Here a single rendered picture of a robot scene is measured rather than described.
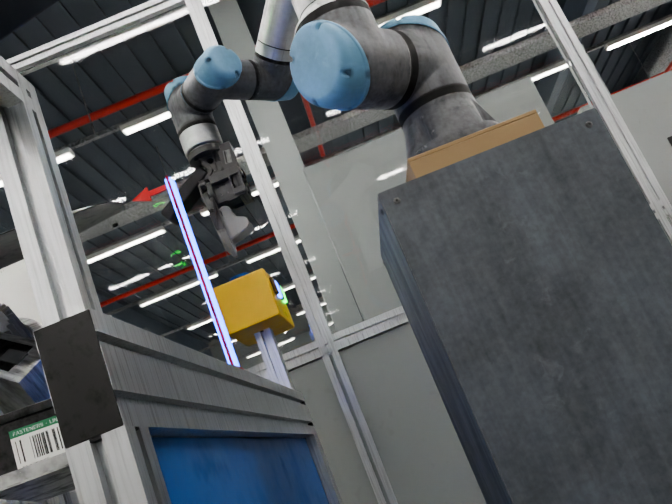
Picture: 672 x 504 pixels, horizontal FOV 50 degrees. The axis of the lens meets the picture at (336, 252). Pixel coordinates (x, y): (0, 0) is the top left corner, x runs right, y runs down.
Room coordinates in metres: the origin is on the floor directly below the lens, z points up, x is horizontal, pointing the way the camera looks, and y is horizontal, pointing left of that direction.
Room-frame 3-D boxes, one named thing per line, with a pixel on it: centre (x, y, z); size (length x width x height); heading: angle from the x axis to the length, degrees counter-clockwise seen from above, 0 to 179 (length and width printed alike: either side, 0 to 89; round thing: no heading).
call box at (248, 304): (1.29, 0.18, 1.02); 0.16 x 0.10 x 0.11; 0
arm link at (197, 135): (1.25, 0.16, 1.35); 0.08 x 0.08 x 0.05
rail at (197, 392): (0.90, 0.18, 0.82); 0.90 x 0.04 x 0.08; 0
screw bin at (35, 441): (0.83, 0.34, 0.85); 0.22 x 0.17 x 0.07; 16
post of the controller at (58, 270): (0.47, 0.18, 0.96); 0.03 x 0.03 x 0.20; 0
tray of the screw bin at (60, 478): (0.83, 0.34, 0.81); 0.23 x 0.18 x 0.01; 15
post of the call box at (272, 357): (1.29, 0.18, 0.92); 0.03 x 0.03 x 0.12; 0
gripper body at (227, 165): (1.25, 0.15, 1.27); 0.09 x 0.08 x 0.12; 90
